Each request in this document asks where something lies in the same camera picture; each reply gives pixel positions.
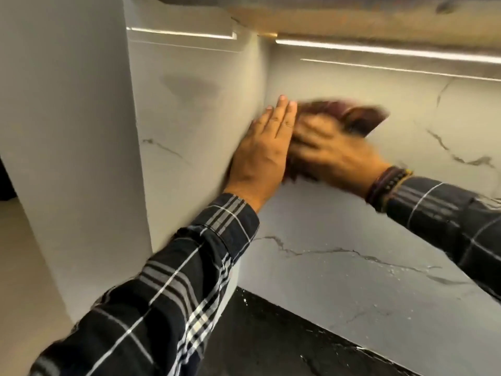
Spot person's right hand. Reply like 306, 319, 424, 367
290, 113, 392, 200

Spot dark beaded wrist bracelets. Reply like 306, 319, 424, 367
365, 165, 414, 214

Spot short LED light strip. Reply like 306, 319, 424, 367
126, 26, 238, 40

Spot person's left forearm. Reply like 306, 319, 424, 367
29, 193, 261, 376

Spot person's right forearm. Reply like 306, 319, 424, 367
385, 176, 501, 303

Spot wooden overhead cabinet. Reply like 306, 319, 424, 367
151, 0, 501, 49

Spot maroon cleaning cloth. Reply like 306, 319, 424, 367
283, 98, 390, 183

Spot person's left hand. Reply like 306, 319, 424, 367
222, 95, 299, 213

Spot long LED light strip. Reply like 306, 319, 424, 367
275, 38, 501, 64

